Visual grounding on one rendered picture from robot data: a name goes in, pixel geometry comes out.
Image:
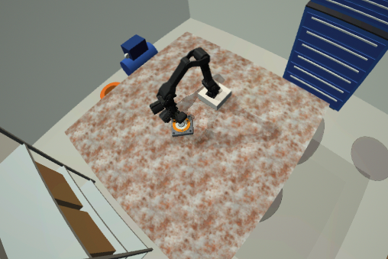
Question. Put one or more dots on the orange round plate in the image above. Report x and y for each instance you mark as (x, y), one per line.
(184, 128)

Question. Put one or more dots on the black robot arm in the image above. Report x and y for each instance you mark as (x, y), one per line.
(167, 90)

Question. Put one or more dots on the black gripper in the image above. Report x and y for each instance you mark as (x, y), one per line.
(180, 117)

